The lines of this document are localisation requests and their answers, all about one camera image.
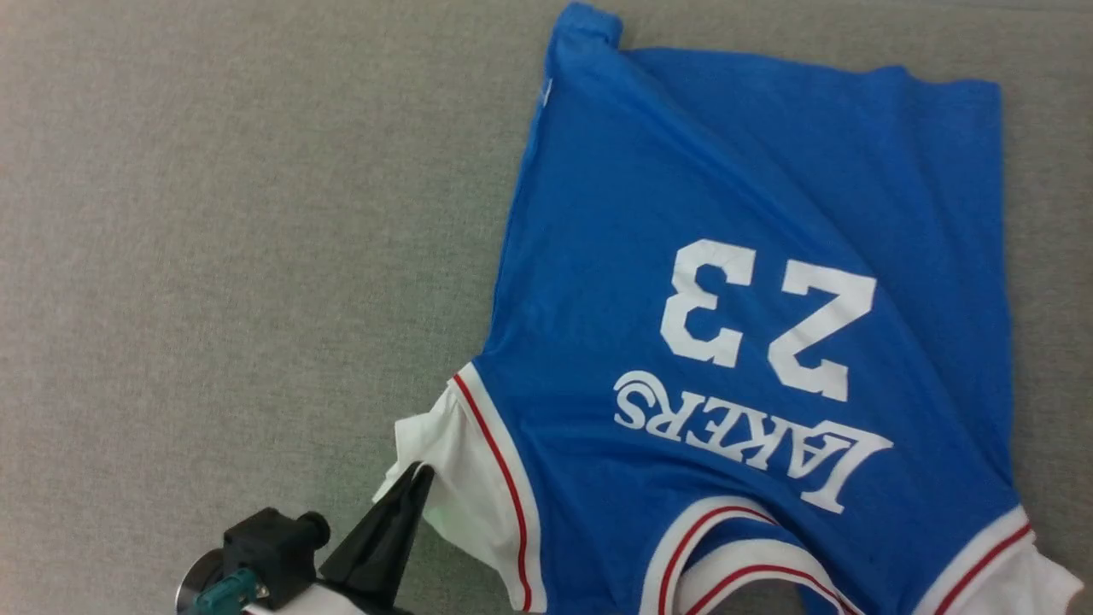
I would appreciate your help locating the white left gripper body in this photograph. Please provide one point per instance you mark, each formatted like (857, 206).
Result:
(307, 602)

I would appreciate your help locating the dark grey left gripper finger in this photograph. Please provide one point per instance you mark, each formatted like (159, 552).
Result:
(376, 547)
(417, 521)

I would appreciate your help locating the blue white basketball jersey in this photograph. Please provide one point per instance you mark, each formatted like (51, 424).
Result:
(683, 171)

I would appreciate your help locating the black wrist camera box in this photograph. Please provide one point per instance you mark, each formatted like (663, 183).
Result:
(273, 547)

